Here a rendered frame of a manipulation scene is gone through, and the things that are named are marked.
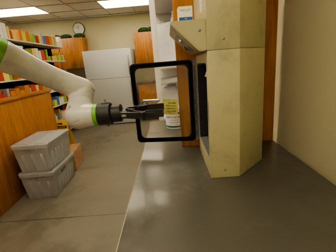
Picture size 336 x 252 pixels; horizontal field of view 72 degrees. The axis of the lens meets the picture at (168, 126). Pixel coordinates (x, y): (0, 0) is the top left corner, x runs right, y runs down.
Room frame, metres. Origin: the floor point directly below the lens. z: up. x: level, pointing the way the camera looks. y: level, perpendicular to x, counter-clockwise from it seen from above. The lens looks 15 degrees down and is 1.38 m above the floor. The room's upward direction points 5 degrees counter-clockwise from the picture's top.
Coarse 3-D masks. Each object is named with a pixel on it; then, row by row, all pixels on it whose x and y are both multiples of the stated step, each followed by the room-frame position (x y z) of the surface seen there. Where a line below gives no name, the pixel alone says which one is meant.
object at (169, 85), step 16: (144, 80) 1.15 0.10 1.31; (160, 80) 1.14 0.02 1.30; (176, 80) 1.13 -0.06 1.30; (144, 96) 1.15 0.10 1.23; (160, 96) 1.14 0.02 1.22; (176, 96) 1.13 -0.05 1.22; (176, 112) 1.13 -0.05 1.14; (144, 128) 1.16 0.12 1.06; (160, 128) 1.14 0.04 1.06; (176, 128) 1.13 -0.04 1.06
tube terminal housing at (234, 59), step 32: (224, 0) 0.81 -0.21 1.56; (256, 0) 0.89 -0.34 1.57; (224, 32) 0.81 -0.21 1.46; (256, 32) 0.89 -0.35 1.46; (224, 64) 0.81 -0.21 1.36; (256, 64) 0.90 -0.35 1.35; (224, 96) 0.81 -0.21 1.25; (256, 96) 0.90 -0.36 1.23; (224, 128) 0.81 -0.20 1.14; (256, 128) 0.90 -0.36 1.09; (224, 160) 0.81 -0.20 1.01; (256, 160) 0.91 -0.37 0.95
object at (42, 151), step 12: (36, 132) 2.87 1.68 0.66; (48, 132) 2.84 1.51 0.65; (60, 132) 2.79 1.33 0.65; (12, 144) 2.42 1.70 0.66; (24, 144) 2.40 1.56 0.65; (36, 144) 2.36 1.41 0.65; (48, 144) 2.39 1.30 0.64; (60, 144) 2.68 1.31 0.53; (24, 156) 2.38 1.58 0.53; (36, 156) 2.38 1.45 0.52; (48, 156) 2.38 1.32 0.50; (60, 156) 2.65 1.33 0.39; (24, 168) 2.39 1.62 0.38; (36, 168) 2.39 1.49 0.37; (48, 168) 2.39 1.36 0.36
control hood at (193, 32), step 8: (176, 24) 0.81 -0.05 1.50; (184, 24) 0.81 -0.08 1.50; (192, 24) 0.81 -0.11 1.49; (200, 24) 0.81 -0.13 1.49; (176, 32) 0.86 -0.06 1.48; (184, 32) 0.81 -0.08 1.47; (192, 32) 0.81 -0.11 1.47; (200, 32) 0.81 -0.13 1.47; (184, 40) 0.87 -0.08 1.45; (192, 40) 0.81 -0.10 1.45; (200, 40) 0.81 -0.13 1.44; (192, 48) 0.88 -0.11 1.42; (200, 48) 0.81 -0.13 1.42
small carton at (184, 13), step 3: (180, 6) 0.90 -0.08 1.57; (183, 6) 0.90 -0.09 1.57; (186, 6) 0.90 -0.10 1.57; (189, 6) 0.90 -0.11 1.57; (177, 9) 0.92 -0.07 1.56; (180, 9) 0.90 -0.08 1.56; (183, 9) 0.90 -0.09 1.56; (186, 9) 0.90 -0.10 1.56; (189, 9) 0.90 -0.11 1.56; (177, 12) 0.93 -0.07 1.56; (180, 12) 0.90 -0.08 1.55; (183, 12) 0.90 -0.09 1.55; (186, 12) 0.90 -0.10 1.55; (189, 12) 0.90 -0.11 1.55; (177, 15) 0.94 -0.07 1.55; (180, 15) 0.90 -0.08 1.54; (183, 15) 0.90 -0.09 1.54; (186, 15) 0.90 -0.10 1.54; (189, 15) 0.90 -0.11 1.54; (177, 18) 0.94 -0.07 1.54; (180, 18) 0.90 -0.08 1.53; (183, 18) 0.90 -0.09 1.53; (186, 18) 0.90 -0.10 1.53; (189, 18) 0.90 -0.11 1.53
